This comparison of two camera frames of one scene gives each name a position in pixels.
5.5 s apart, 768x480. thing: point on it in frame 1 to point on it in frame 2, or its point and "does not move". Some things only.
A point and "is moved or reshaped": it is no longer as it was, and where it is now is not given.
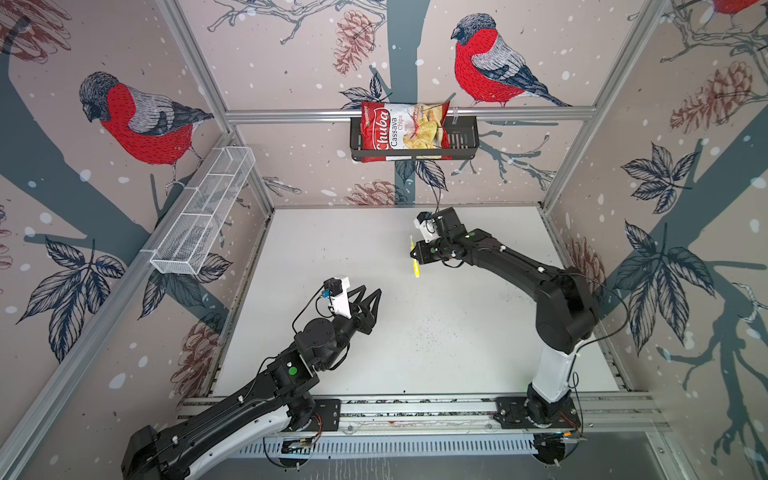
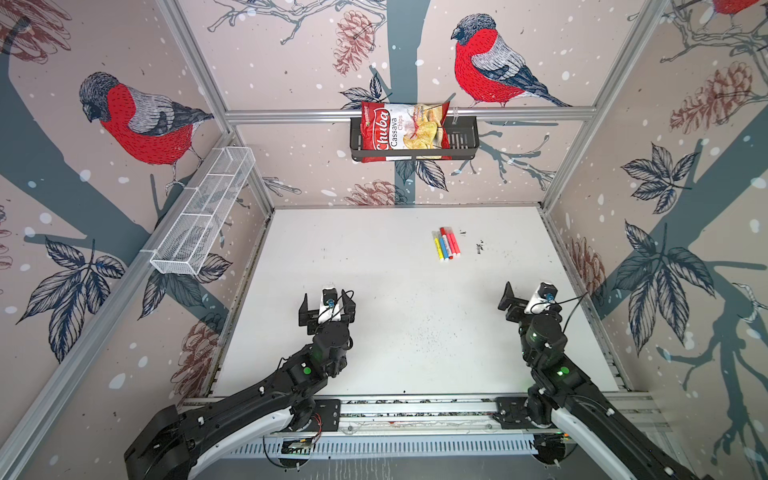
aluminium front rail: (456, 415) does not move
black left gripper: (359, 319) to (305, 318)
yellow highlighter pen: (416, 264) is moved or reshaped
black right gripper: (419, 253) to (516, 309)
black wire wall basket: (464, 143) does not move
